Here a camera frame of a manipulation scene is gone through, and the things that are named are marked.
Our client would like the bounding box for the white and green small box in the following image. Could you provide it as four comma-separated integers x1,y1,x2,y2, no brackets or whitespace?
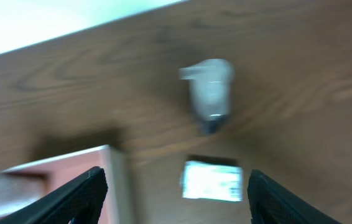
180,161,243,202

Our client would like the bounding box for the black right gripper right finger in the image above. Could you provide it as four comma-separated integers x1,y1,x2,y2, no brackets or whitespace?
248,169,339,224

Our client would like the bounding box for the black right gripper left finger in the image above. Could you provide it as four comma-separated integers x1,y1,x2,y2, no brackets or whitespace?
0,166,108,224

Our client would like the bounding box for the clear pump bottle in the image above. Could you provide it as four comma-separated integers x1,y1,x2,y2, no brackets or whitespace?
179,58,234,134

